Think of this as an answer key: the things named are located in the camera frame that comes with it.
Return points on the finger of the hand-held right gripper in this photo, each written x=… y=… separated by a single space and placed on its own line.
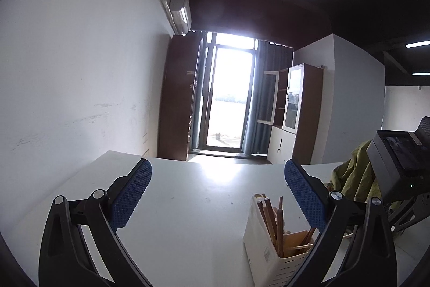
x=408 y=213

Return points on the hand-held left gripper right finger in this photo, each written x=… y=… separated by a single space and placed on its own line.
x=304 y=196

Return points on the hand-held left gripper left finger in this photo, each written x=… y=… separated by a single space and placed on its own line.
x=132 y=196

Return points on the bundle of wooden chopsticks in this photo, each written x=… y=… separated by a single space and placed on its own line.
x=270 y=226

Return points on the cream plastic utensil holder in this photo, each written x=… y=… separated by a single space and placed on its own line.
x=258 y=246

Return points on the olive green jacket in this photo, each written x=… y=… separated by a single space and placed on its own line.
x=356 y=172

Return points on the brown glass-door bookcase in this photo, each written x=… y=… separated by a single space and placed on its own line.
x=310 y=112

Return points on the short ceiling light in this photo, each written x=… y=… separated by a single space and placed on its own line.
x=420 y=44
x=423 y=73

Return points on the brown wooden cabinet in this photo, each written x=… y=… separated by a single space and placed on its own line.
x=178 y=98

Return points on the glass balcony door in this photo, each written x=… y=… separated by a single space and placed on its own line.
x=228 y=88

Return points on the narrow grey curtain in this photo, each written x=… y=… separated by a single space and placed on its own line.
x=203 y=71

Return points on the wide grey curtain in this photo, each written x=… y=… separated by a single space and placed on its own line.
x=268 y=55

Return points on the white air conditioner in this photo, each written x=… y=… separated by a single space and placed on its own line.
x=179 y=9

